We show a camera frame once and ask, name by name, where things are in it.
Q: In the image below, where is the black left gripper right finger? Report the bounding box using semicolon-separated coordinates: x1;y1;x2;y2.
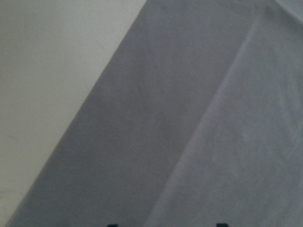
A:
216;223;230;227

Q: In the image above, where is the dark brown t-shirt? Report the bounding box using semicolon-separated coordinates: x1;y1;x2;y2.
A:
8;0;303;227

